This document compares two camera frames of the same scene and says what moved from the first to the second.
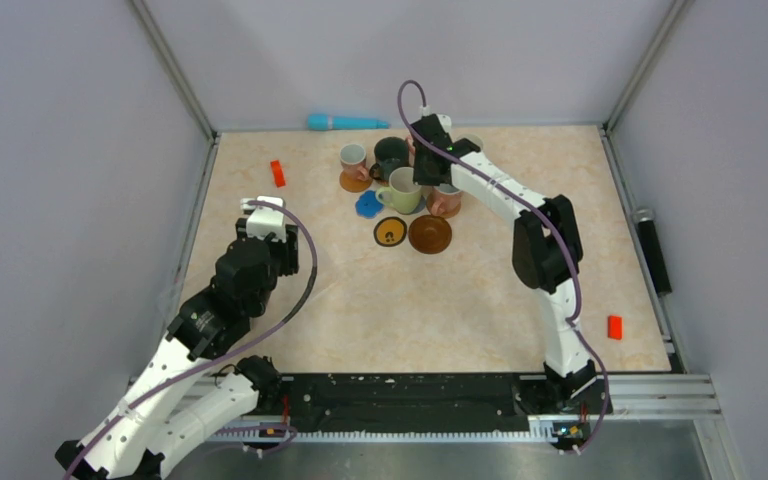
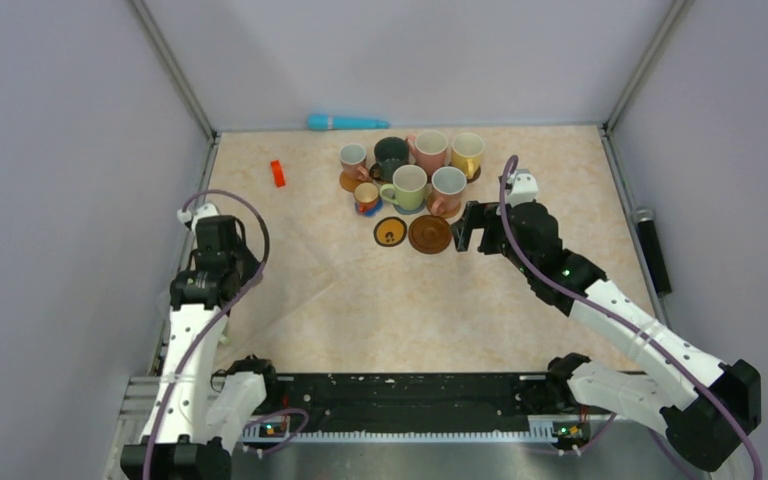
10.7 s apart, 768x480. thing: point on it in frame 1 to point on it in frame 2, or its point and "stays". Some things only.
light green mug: [402, 193] stays
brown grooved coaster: [429, 234] stays
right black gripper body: [421, 173] to [494, 240]
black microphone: [644, 218] stays
